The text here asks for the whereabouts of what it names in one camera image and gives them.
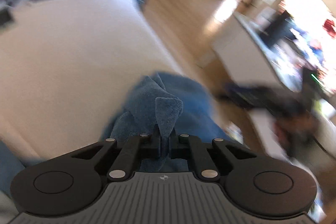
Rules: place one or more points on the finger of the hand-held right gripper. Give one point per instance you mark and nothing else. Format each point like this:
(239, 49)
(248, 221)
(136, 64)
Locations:
(241, 94)

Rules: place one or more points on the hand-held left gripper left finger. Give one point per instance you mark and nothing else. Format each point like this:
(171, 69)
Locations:
(154, 145)

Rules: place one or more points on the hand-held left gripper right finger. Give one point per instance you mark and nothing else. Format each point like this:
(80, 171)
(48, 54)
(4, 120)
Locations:
(175, 146)

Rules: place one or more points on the blue fleece cloth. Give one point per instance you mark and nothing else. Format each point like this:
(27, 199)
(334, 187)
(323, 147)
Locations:
(147, 108)

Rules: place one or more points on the white cabinet counter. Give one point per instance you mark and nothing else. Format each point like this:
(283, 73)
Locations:
(241, 50)

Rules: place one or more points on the beige sofa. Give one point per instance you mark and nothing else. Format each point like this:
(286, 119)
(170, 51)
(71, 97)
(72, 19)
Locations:
(65, 56)

